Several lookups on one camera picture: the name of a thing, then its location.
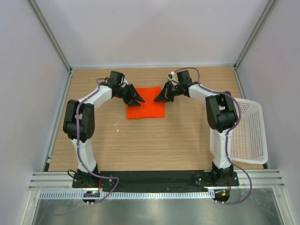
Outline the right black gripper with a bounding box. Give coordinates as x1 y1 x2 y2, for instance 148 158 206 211
154 82 183 103

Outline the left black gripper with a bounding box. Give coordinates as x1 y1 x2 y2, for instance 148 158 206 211
115 84 144 106

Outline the orange t shirt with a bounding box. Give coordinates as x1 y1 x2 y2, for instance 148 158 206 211
127 86 165 120

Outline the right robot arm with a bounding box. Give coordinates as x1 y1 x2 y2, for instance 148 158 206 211
154 68 240 186

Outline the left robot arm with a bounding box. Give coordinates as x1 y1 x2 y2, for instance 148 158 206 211
63 71 145 188

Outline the white plastic basket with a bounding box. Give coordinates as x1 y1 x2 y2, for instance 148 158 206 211
208 97 269 165

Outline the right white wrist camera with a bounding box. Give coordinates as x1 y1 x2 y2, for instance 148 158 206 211
168 71 176 80

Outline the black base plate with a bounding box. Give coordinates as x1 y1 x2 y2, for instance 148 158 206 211
72 170 239 193

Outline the slotted cable duct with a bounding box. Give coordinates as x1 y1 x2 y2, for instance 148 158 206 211
39 190 215 200

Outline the left aluminium frame post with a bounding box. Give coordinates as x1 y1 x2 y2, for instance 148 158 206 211
27 0 72 74

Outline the aluminium frame post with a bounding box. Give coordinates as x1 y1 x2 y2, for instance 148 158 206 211
27 0 72 74
233 0 278 70

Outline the aluminium rail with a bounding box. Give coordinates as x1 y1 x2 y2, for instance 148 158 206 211
28 169 285 190

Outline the right aluminium frame post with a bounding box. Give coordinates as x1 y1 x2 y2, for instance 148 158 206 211
233 0 278 70

